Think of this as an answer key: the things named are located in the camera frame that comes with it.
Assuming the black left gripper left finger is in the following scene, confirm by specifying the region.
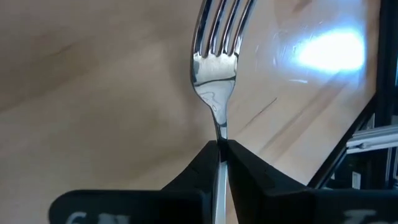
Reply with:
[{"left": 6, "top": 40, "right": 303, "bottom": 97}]
[{"left": 48, "top": 139, "right": 220, "bottom": 224}]

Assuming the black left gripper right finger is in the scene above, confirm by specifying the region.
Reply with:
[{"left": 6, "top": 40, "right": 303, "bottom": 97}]
[{"left": 226, "top": 139, "right": 398, "bottom": 224}]

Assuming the metal fork with orange handle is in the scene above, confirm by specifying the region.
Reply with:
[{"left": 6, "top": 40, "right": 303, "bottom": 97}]
[{"left": 190, "top": 0, "right": 257, "bottom": 224}]

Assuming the black table edge frame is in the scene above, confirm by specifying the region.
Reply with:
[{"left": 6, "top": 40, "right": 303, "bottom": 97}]
[{"left": 307, "top": 0, "right": 398, "bottom": 190}]

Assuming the aluminium extrusion rail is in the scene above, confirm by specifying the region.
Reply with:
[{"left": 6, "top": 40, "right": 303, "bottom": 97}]
[{"left": 346, "top": 124, "right": 398, "bottom": 156}]

